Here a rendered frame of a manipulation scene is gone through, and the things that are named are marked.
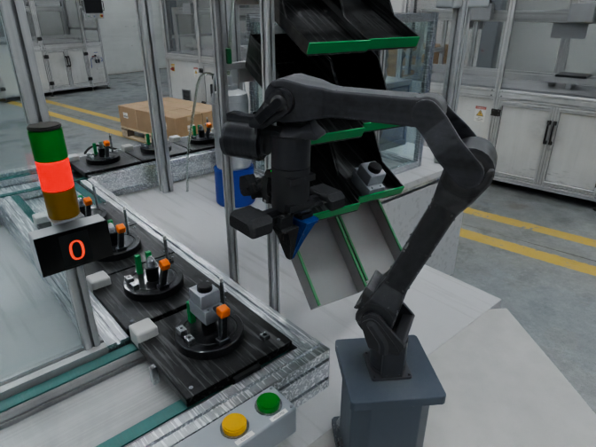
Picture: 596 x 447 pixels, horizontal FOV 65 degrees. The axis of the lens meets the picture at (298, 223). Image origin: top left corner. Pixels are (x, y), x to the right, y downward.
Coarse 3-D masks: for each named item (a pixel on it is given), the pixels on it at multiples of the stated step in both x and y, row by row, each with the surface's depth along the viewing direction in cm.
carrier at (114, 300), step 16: (176, 256) 127; (128, 272) 119; (144, 272) 115; (176, 272) 115; (192, 272) 119; (96, 288) 112; (112, 288) 112; (128, 288) 109; (144, 288) 109; (160, 288) 108; (176, 288) 110; (112, 304) 106; (128, 304) 106; (144, 304) 106; (160, 304) 106; (176, 304) 106; (128, 320) 101
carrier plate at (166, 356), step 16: (240, 304) 106; (160, 320) 101; (176, 320) 101; (256, 320) 101; (160, 336) 96; (256, 336) 96; (272, 336) 96; (144, 352) 93; (160, 352) 92; (176, 352) 92; (240, 352) 92; (256, 352) 92; (272, 352) 92; (160, 368) 88; (176, 368) 88; (192, 368) 88; (208, 368) 88; (224, 368) 88; (240, 368) 88; (176, 384) 84; (192, 384) 84; (208, 384) 84; (224, 384) 86; (192, 400) 82
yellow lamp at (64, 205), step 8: (48, 192) 76; (56, 192) 76; (64, 192) 77; (72, 192) 78; (48, 200) 77; (56, 200) 77; (64, 200) 77; (72, 200) 79; (48, 208) 78; (56, 208) 77; (64, 208) 78; (72, 208) 79; (56, 216) 78; (64, 216) 78; (72, 216) 79
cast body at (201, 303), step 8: (192, 288) 92; (200, 288) 90; (208, 288) 90; (216, 288) 92; (192, 296) 91; (200, 296) 89; (208, 296) 90; (216, 296) 91; (192, 304) 92; (200, 304) 90; (208, 304) 91; (216, 304) 92; (192, 312) 94; (200, 312) 90; (208, 312) 90; (200, 320) 92; (208, 320) 90; (216, 320) 92
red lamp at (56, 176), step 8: (64, 160) 76; (40, 168) 75; (48, 168) 74; (56, 168) 75; (64, 168) 76; (40, 176) 76; (48, 176) 75; (56, 176) 75; (64, 176) 76; (72, 176) 78; (48, 184) 76; (56, 184) 76; (64, 184) 77; (72, 184) 78
